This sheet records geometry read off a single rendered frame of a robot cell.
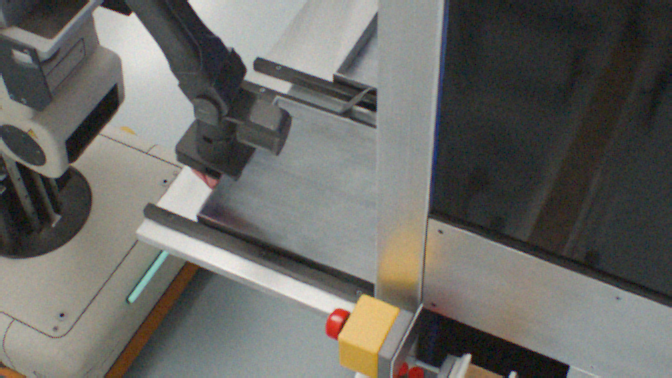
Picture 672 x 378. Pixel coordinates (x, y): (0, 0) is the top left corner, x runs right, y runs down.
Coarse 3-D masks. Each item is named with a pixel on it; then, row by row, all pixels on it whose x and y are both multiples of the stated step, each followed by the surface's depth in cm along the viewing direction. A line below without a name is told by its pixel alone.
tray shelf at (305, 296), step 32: (320, 0) 185; (352, 0) 185; (288, 32) 180; (320, 32) 180; (352, 32) 180; (288, 64) 175; (320, 64) 175; (192, 192) 159; (160, 224) 155; (192, 256) 152; (224, 256) 151; (256, 288) 150; (288, 288) 148
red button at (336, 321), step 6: (336, 312) 129; (342, 312) 130; (348, 312) 130; (330, 318) 129; (336, 318) 129; (342, 318) 129; (330, 324) 129; (336, 324) 129; (342, 324) 129; (330, 330) 129; (336, 330) 129; (330, 336) 130; (336, 336) 129
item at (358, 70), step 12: (372, 24) 178; (360, 36) 174; (372, 36) 179; (360, 48) 176; (372, 48) 177; (348, 60) 173; (360, 60) 175; (372, 60) 175; (336, 72) 169; (348, 72) 173; (360, 72) 173; (372, 72) 173; (348, 84) 169; (360, 84) 168; (372, 84) 167
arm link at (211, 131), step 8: (200, 120) 140; (224, 120) 139; (200, 128) 141; (208, 128) 140; (216, 128) 140; (224, 128) 140; (232, 128) 141; (208, 136) 141; (216, 136) 141; (224, 136) 142
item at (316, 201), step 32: (320, 128) 166; (352, 128) 163; (256, 160) 162; (288, 160) 162; (320, 160) 162; (352, 160) 162; (224, 192) 158; (256, 192) 158; (288, 192) 158; (320, 192) 158; (352, 192) 158; (224, 224) 151; (256, 224) 155; (288, 224) 154; (320, 224) 154; (352, 224) 154; (288, 256) 149; (320, 256) 151; (352, 256) 151
